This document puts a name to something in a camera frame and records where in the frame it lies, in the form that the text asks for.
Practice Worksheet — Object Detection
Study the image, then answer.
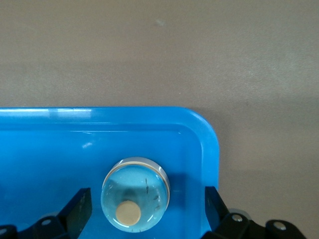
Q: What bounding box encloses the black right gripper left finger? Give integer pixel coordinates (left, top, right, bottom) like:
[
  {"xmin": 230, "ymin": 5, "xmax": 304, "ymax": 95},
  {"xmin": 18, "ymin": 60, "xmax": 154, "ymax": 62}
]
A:
[{"xmin": 0, "ymin": 187, "xmax": 93, "ymax": 239}]

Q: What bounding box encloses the brown table cover mat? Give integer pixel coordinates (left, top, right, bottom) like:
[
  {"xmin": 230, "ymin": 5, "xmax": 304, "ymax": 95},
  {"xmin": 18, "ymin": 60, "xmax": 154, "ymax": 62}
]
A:
[{"xmin": 0, "ymin": 0, "xmax": 319, "ymax": 239}]

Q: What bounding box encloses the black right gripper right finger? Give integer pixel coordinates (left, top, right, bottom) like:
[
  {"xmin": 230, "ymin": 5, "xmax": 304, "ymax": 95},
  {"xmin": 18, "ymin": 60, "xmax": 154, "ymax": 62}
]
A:
[{"xmin": 201, "ymin": 186, "xmax": 307, "ymax": 239}]

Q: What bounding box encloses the blue plastic tray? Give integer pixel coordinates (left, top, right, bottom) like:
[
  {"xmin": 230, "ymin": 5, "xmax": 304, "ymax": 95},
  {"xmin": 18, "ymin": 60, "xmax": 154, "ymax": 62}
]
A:
[{"xmin": 0, "ymin": 107, "xmax": 220, "ymax": 239}]

